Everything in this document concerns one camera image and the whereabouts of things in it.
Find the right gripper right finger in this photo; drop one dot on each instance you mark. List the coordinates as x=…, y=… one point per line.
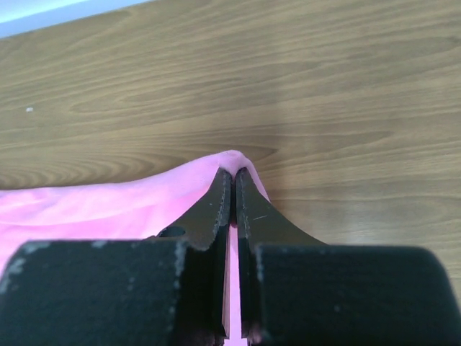
x=297, y=290

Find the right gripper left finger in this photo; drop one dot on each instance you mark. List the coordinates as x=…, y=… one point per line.
x=164, y=290

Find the pink t shirt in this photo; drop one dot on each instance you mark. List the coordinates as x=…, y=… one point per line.
x=131, y=210

